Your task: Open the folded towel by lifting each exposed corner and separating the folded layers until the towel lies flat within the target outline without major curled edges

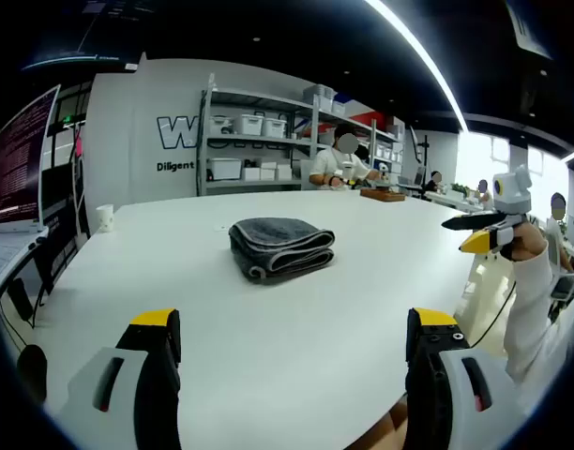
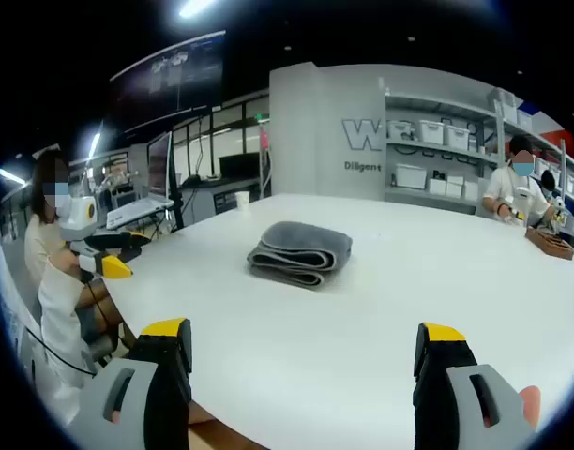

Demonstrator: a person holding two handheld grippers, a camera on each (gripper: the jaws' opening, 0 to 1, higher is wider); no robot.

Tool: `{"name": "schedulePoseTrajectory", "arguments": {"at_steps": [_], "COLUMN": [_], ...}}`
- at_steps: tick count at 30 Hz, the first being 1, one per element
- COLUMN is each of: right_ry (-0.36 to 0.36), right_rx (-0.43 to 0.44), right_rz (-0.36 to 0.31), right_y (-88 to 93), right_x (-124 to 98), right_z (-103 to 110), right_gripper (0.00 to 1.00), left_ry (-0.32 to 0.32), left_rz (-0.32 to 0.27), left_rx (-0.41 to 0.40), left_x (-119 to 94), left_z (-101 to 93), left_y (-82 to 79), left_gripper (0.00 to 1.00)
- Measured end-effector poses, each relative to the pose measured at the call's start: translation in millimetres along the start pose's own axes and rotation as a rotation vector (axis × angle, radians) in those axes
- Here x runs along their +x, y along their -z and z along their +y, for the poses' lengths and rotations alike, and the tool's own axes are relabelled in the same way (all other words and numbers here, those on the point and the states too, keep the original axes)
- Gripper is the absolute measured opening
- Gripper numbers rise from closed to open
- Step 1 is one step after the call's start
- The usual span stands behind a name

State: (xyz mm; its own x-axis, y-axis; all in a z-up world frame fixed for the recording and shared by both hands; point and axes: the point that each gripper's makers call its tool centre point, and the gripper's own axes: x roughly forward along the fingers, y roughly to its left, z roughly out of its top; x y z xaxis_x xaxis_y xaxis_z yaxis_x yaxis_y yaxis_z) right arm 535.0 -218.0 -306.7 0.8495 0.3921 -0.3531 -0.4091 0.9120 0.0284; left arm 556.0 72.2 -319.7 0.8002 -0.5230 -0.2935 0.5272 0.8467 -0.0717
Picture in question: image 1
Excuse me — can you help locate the person's white clothing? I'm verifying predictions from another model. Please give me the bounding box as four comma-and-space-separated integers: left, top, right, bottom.
505, 280, 574, 423

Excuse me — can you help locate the dark round object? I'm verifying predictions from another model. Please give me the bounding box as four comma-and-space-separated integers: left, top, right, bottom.
17, 344, 49, 405

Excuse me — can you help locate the large tilted monitor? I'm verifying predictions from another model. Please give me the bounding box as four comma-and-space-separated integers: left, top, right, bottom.
0, 83, 62, 226

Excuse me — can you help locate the wooden tray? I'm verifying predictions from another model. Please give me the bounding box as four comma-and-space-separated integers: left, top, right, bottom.
359, 186, 407, 203

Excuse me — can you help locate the person's left hand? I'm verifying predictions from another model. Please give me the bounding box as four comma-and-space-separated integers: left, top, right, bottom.
355, 393, 410, 450

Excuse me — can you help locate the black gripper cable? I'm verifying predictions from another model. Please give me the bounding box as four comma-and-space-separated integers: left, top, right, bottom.
472, 280, 519, 349

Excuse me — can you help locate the grey towel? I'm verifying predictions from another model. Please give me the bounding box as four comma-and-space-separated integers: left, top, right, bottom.
228, 216, 338, 286

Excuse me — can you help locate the white side desk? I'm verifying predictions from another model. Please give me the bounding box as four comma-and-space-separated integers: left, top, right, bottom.
0, 223, 52, 301

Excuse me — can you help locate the person's right hand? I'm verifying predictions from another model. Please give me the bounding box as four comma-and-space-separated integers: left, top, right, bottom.
500, 219, 549, 262

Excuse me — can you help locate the grey metal storage shelf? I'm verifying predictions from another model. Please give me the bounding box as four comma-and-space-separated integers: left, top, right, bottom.
196, 74, 405, 197

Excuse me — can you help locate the ceiling light strip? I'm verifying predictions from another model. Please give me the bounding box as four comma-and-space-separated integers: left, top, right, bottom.
361, 0, 471, 133

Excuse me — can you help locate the white paper cup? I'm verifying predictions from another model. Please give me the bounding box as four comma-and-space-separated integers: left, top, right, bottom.
96, 204, 115, 234

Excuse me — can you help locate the black monitor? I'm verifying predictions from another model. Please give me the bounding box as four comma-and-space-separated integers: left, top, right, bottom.
40, 163, 78, 222

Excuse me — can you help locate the group of white storage boxes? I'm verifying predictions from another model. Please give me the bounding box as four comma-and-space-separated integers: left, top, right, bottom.
206, 83, 405, 183

